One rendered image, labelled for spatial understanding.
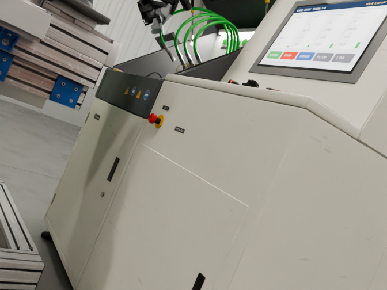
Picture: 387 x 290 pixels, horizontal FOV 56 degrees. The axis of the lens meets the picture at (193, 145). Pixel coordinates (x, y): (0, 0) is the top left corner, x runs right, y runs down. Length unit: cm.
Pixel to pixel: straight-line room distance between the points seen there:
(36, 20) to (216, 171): 62
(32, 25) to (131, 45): 777
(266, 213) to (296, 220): 10
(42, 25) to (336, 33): 89
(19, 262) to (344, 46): 120
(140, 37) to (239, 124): 808
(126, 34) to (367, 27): 778
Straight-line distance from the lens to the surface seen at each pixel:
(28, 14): 110
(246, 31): 205
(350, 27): 129
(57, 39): 124
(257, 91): 96
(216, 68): 152
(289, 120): 85
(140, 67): 207
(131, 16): 884
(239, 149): 92
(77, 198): 178
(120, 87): 176
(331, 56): 124
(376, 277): 134
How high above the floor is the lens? 80
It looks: 1 degrees down
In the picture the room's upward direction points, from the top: 23 degrees clockwise
